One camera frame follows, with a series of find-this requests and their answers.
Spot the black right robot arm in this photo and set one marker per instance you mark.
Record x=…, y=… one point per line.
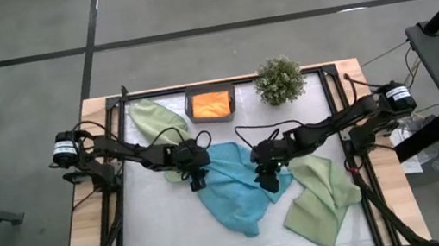
x=333, y=123

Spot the blue towel with white tag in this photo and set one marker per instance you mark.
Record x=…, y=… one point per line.
x=229, y=160

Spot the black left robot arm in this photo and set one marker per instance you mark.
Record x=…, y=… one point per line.
x=128, y=152

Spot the green microfiber towel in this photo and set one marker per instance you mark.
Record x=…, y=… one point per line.
x=324, y=207
x=153, y=119

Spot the black aluminium table frame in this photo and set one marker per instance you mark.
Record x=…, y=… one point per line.
x=111, y=102

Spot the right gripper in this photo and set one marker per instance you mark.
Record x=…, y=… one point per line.
x=270, y=154

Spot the small potted artificial plant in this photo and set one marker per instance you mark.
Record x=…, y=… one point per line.
x=278, y=81

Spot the orange microfiber towel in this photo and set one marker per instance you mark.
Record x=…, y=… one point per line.
x=210, y=106

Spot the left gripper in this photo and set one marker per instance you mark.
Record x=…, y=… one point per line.
x=192, y=157

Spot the dark grey plastic bin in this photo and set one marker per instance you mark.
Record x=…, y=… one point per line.
x=212, y=121

